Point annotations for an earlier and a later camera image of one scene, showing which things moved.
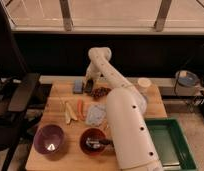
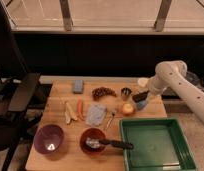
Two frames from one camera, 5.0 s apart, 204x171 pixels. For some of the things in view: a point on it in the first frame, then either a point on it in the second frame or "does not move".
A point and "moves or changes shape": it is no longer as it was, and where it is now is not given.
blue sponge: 78,84 does not move
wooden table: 73,132 does not move
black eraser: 89,86 moves or changes shape
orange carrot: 80,110 does not move
